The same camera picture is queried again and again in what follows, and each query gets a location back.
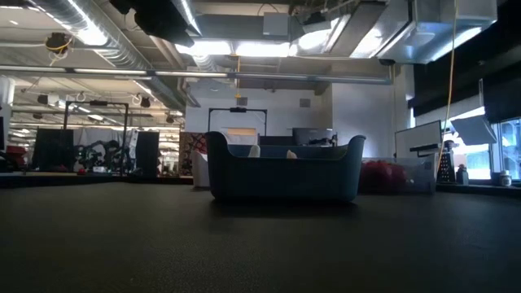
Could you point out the white toy garlic bulb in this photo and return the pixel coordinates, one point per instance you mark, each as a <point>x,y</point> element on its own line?
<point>255,151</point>
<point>291,155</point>

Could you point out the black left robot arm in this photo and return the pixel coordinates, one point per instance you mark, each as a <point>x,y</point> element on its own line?
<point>121,5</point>

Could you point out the long ceiling light bar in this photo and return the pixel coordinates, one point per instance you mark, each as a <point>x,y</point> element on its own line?
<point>191,74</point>

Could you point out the red patterned panel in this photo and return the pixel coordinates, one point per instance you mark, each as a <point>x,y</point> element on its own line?
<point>191,150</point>

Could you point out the black panel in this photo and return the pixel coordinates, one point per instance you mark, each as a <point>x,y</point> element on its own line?
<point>53,150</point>
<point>147,154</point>

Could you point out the background black robot arms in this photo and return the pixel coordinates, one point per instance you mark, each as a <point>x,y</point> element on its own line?
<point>103,156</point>

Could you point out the black monitor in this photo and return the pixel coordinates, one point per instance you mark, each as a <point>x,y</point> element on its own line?
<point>313,136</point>

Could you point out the blue plastic basket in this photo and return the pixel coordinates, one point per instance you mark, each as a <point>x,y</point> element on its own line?
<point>285,179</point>

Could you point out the white board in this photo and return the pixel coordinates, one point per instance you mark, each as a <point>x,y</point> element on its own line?
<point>417,138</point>

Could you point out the clear grey plastic basket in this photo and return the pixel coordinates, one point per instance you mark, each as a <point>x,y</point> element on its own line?
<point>419,175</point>

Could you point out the black box grater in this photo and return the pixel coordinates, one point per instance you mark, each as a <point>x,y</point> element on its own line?
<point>447,169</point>

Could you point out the small dark bottle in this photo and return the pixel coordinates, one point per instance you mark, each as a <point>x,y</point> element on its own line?
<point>462,176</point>

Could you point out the small white jar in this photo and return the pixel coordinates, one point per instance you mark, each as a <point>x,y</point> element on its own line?
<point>505,179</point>

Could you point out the spiral silver ventilation duct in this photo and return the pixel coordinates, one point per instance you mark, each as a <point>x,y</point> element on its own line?
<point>122,53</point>

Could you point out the rectangular silver air duct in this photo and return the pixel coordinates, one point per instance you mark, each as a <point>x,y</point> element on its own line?
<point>407,32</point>

